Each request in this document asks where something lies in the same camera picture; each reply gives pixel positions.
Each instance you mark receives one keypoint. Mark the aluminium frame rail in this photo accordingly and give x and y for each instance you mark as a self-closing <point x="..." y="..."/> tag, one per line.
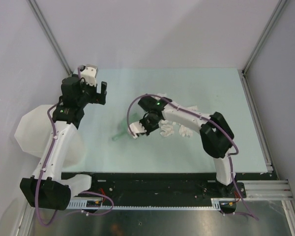
<point x="268" y="190"/>

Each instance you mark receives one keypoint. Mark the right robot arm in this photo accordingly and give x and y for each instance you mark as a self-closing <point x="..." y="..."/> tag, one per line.
<point x="216" y="135"/>

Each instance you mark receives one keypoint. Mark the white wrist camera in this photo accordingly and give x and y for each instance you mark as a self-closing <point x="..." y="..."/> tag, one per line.
<point x="136" y="130"/>
<point x="89" y="73"/>

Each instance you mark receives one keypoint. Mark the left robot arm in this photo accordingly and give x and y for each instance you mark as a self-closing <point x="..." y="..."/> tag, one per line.
<point x="45" y="187"/>

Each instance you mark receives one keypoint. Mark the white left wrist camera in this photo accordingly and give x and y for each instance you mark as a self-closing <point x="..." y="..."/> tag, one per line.
<point x="89" y="73"/>

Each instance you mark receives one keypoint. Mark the green plastic dustpan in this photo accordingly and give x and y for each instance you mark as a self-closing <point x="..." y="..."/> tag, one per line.
<point x="122" y="126"/>

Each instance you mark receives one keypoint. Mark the white plastic bin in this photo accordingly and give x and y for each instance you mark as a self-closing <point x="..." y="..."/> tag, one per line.
<point x="34" y="130"/>

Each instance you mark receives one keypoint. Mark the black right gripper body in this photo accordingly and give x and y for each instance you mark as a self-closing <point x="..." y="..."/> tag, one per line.
<point x="150" y="124"/>

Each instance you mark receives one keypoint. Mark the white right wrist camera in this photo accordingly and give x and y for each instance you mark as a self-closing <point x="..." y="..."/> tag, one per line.
<point x="136" y="130"/>

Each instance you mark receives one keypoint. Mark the crumpled white paper scrap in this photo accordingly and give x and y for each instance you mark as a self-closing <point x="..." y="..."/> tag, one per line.
<point x="193" y="108"/>
<point x="166" y="128"/>
<point x="163" y="95"/>
<point x="185" y="131"/>

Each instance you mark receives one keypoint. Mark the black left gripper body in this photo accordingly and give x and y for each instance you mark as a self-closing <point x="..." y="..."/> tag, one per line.
<point x="89" y="94"/>

